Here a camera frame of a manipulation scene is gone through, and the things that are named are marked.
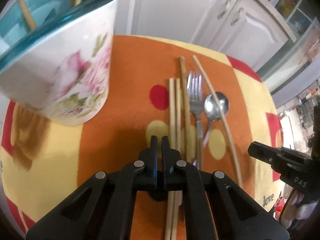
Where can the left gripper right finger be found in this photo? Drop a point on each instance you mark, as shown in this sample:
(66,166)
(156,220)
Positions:
(215,207)

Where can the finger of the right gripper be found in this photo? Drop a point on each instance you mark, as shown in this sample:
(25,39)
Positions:
(265,153)

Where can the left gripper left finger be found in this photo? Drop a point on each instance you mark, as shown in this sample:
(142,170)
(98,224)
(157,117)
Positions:
(102,207)

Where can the light wooden chopstick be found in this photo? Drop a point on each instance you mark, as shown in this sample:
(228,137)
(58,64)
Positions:
(178,194)
(172,134)

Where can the thin curved wooden chopstick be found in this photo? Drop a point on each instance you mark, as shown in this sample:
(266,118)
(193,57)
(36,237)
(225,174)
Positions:
(223,119)

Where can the silver metal spoon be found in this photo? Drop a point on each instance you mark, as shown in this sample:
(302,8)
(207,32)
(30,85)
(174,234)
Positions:
(211,111)

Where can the silver metal fork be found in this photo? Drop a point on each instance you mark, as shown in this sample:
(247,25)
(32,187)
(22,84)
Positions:
(194,89)

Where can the dark wooden chopstick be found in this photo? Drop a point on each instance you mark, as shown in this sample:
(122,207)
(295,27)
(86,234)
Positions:
(188,146)

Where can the orange yellow patterned tablecloth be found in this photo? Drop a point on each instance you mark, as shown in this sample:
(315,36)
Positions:
(43,162)

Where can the white cabinet door right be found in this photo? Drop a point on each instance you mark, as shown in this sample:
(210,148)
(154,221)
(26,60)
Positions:
(251,34)

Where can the white cabinet door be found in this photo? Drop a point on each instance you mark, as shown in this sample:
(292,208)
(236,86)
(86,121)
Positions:
(251,34)
(191,21)

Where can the floral white utensil cup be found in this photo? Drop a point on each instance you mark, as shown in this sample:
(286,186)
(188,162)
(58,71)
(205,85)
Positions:
(61,69)

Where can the speckled stone countertop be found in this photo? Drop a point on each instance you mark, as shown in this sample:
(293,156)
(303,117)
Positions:
(267,5)

